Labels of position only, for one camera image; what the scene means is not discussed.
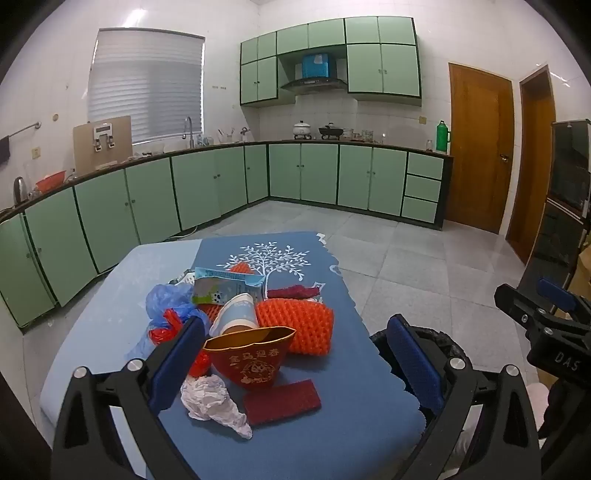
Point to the light blue table cover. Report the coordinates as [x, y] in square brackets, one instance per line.
[92, 332]

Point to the dark red foam strip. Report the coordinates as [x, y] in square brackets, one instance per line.
[281, 401]
[291, 292]

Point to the black white snack wrapper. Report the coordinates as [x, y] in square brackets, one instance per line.
[184, 278]

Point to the green upper wall cabinets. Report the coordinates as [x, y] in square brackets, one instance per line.
[383, 69]

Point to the open wooden door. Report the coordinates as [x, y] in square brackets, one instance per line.
[535, 175]

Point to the metal kitchen faucet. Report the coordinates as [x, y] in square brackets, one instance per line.
[192, 138]

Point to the white cooking pot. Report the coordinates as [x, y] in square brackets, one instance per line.
[301, 130]

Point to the white window blind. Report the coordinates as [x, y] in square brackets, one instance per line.
[143, 92]

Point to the blue milk carton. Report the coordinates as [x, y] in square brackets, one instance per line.
[217, 288]

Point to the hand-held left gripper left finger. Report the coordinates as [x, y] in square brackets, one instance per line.
[178, 364]

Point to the white paper cup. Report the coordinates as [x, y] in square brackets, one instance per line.
[235, 314]

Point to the black range hood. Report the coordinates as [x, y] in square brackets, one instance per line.
[314, 85]

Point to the wall towel bar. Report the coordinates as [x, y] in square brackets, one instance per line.
[23, 130]

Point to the thick orange foam net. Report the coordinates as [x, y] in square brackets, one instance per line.
[300, 327]

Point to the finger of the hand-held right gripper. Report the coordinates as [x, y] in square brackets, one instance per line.
[521, 307]
[556, 290]

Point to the green lower kitchen cabinets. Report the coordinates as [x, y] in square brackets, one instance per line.
[318, 173]

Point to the black glass cabinet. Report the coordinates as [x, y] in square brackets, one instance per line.
[568, 184]

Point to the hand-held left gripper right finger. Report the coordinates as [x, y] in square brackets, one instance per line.
[413, 364]

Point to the red plastic bag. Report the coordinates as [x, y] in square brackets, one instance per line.
[161, 332]

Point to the person's pink clothing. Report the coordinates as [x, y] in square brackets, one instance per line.
[538, 394]

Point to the blue box above hood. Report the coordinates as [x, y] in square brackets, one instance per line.
[316, 67]

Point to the black trash bin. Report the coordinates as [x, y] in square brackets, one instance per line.
[434, 344]

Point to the green thermos flask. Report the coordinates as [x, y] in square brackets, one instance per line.
[442, 138]

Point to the blue tree print tablecloth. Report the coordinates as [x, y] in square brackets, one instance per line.
[300, 445]

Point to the black wok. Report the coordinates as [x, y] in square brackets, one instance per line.
[330, 132]

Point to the blue plastic bag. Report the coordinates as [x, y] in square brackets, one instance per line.
[161, 299]

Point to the closed wooden door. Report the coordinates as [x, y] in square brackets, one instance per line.
[475, 152]

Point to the white crumpled tissue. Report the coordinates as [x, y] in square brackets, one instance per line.
[207, 399]

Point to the red plastic basin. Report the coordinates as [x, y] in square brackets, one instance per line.
[51, 181]

